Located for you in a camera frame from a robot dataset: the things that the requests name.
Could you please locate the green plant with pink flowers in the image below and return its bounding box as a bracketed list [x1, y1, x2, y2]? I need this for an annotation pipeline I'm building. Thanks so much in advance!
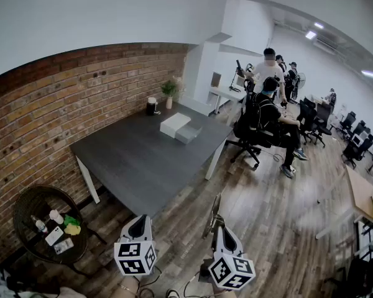
[160, 76, 186, 99]

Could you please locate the clear plastic bottle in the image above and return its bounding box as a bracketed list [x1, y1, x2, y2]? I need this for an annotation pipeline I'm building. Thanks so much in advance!
[30, 215, 49, 235]

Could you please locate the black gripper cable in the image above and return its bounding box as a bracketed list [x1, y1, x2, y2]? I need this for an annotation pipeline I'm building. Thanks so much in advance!
[133, 265, 163, 298]
[182, 271, 206, 298]

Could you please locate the standing fan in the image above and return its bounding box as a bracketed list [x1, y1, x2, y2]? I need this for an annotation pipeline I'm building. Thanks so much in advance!
[296, 72, 308, 101]

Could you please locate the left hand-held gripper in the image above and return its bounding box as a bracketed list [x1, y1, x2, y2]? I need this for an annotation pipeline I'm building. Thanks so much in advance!
[114, 214, 158, 276]

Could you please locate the white desk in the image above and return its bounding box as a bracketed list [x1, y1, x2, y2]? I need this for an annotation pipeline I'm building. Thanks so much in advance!
[208, 84, 249, 127]

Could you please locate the white table leg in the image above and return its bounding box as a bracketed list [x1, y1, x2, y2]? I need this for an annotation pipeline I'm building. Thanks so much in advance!
[75, 155, 101, 204]
[205, 140, 226, 181]

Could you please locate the patterned phone case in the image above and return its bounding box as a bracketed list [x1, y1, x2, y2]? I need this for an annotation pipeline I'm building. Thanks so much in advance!
[53, 237, 75, 256]

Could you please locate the person's right forearm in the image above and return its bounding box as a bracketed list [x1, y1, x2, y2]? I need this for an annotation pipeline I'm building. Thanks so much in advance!
[213, 287, 237, 298]

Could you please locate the round dark wicker side table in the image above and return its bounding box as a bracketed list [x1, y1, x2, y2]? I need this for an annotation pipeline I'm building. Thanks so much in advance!
[12, 184, 108, 276]

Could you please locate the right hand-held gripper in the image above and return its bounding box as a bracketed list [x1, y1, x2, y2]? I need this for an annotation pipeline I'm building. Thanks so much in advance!
[201, 192, 256, 291]

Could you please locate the white cup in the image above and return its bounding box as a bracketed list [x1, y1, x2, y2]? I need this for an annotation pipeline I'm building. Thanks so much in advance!
[48, 209, 65, 225]

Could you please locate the green and yellow cloth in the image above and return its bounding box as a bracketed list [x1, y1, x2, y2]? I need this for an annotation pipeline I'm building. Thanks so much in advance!
[63, 214, 82, 236]

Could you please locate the black monitor on stand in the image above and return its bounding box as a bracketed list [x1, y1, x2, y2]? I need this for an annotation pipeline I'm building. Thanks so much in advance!
[228, 59, 256, 93]

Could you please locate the person's left forearm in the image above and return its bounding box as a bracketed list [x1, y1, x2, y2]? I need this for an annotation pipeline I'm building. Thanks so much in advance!
[117, 276, 141, 298]

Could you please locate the white box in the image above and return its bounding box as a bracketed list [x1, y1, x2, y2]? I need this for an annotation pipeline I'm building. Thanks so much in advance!
[160, 112, 203, 145]

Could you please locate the white phone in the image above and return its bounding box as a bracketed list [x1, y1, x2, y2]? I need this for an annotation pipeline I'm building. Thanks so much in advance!
[45, 225, 65, 247]

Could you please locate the black cylinder speaker white top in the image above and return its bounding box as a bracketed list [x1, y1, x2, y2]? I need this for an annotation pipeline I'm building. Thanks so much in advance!
[145, 97, 161, 117]

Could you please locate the row of black office chairs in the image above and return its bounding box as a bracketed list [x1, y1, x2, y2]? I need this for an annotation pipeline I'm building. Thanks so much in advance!
[298, 96, 373, 170]

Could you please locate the light wooden desk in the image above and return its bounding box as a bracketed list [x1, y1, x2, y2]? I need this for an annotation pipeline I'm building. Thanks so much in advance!
[315, 165, 373, 260]

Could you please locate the black mesh swivel chair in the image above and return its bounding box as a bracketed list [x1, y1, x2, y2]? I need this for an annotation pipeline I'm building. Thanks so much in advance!
[226, 91, 273, 169]

